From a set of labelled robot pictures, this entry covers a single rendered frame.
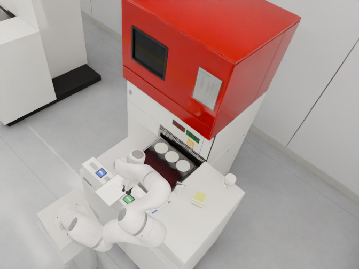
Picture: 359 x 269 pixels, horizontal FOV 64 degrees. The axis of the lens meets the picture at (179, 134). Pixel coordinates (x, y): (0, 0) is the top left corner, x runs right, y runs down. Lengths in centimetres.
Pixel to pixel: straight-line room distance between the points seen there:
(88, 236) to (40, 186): 172
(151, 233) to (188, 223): 64
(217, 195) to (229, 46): 93
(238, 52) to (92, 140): 223
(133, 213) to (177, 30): 95
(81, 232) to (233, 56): 109
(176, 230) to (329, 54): 203
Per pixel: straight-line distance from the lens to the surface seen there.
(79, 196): 186
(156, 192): 119
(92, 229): 147
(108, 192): 186
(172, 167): 205
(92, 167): 198
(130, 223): 113
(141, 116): 232
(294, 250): 310
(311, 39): 296
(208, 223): 182
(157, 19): 167
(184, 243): 175
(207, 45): 150
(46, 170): 320
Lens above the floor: 259
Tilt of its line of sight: 49 degrees down
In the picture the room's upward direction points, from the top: 12 degrees clockwise
